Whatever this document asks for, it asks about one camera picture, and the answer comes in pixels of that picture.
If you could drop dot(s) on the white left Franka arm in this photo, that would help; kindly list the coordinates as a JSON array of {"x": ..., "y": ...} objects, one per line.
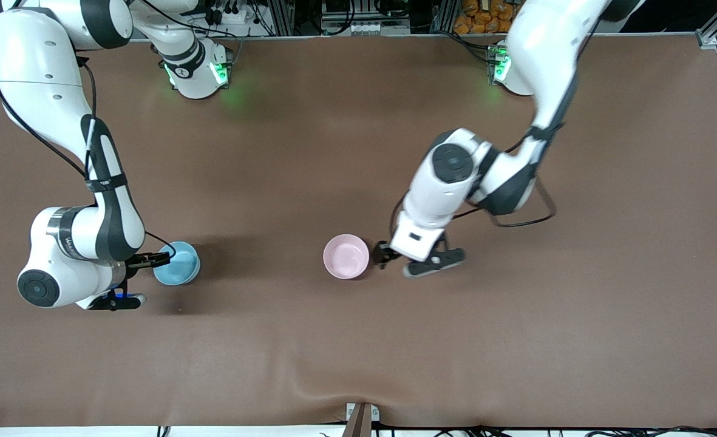
[{"x": 546, "y": 54}]

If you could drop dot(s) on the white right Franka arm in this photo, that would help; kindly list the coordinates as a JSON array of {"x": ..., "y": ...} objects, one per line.
[{"x": 42, "y": 60}]

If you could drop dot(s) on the white socket strip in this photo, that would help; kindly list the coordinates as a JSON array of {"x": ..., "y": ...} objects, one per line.
[{"x": 361, "y": 28}]

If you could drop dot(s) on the blue bowl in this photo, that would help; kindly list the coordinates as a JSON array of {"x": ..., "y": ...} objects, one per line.
[{"x": 181, "y": 267}]

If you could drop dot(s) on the orange snack bag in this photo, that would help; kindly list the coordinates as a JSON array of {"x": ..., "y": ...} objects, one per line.
[{"x": 485, "y": 21}]

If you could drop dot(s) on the white power strip with plugs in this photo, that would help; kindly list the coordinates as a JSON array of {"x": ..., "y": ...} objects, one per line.
[{"x": 237, "y": 17}]

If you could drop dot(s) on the aluminium frame post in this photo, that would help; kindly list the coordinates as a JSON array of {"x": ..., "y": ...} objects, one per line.
[{"x": 282, "y": 18}]

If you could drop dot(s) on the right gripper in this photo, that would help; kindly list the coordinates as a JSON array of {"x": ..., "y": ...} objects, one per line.
[{"x": 137, "y": 263}]

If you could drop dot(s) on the brown table cloth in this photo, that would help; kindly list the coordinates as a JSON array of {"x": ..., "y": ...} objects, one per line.
[{"x": 358, "y": 352}]

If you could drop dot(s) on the metal table clamp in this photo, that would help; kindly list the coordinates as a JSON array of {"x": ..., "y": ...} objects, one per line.
[{"x": 358, "y": 422}]

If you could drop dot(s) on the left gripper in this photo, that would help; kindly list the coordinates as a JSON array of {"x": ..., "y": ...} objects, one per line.
[{"x": 383, "y": 252}]

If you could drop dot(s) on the pink bowl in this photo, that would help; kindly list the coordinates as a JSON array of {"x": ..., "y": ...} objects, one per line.
[{"x": 346, "y": 257}]

